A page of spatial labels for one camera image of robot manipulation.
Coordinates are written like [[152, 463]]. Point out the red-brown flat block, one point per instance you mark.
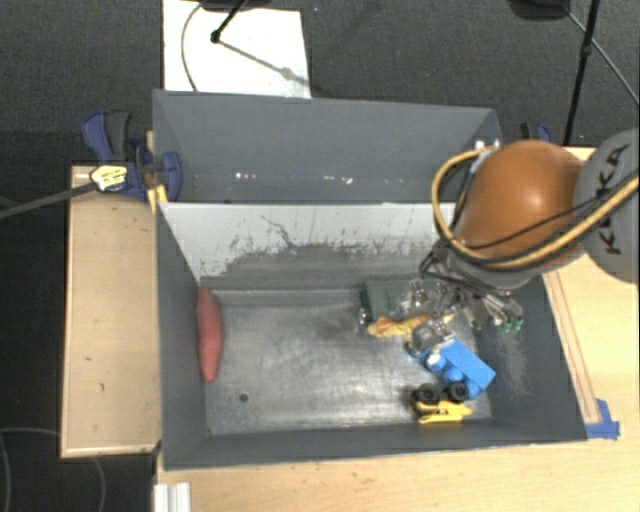
[[209, 335]]

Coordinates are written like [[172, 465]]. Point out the grey metal bin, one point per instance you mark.
[[310, 350]]

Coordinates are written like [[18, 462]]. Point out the pale wood board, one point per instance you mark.
[[112, 320]]

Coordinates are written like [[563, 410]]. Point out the yellow toy vehicle black wheels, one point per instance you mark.
[[440, 411]]

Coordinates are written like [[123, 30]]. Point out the tan toy dinosaur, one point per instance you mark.
[[395, 327]]

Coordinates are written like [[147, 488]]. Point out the dark green flat block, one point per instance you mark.
[[384, 296]]

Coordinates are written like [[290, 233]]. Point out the blue toy truck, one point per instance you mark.
[[465, 367]]

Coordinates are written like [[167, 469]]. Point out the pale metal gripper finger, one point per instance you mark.
[[419, 294], [431, 336]]

